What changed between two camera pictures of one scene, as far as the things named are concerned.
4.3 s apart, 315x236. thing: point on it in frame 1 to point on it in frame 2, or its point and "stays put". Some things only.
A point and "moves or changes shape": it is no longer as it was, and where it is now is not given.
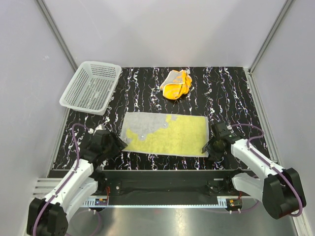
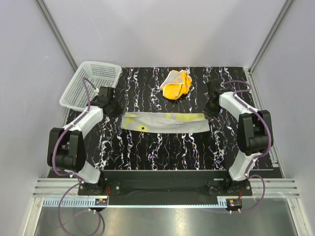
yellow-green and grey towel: (165, 134) moves or changes shape
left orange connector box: (101, 202) stays put
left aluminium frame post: (57, 35) stays put
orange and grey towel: (176, 83) stays put
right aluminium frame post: (270, 34) stays put
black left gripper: (118, 145) to (119, 110)
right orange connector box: (234, 203) stays put
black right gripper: (215, 156) to (208, 112)
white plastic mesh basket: (93, 88) stays put
